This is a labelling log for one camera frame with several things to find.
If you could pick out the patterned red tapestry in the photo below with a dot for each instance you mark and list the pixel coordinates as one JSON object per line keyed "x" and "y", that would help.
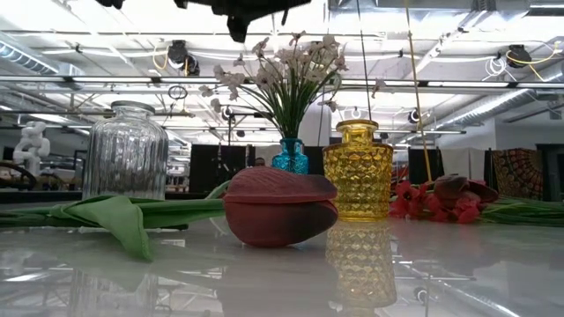
{"x": 517, "y": 174}

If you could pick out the person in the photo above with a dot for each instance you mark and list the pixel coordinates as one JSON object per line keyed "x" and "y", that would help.
{"x": 260, "y": 161}

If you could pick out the black partition panel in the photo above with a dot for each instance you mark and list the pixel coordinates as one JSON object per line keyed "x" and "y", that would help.
{"x": 216, "y": 167}
{"x": 423, "y": 165}

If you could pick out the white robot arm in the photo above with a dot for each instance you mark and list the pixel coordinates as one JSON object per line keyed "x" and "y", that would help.
{"x": 31, "y": 145}

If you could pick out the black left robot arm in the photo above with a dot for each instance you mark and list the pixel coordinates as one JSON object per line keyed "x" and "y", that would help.
{"x": 110, "y": 3}

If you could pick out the clear ribbed glass vase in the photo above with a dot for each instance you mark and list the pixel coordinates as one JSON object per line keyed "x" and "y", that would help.
{"x": 125, "y": 149}

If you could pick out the yellow diamond-pattern glass vase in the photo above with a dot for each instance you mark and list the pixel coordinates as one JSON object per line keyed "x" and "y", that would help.
{"x": 359, "y": 176}

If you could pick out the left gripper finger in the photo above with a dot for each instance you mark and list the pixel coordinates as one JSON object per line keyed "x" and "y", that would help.
{"x": 239, "y": 28}

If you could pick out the white hanging cloth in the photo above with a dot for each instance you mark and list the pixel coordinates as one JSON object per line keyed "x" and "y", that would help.
{"x": 462, "y": 165}

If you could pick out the silver air duct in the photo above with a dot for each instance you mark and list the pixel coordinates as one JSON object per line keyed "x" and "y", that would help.
{"x": 484, "y": 105}

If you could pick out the dark red artificial tulip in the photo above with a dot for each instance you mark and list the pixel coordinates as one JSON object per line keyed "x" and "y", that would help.
{"x": 277, "y": 211}
{"x": 458, "y": 187}

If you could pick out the small blue glass vase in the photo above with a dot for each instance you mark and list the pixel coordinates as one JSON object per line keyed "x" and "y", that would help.
{"x": 291, "y": 158}

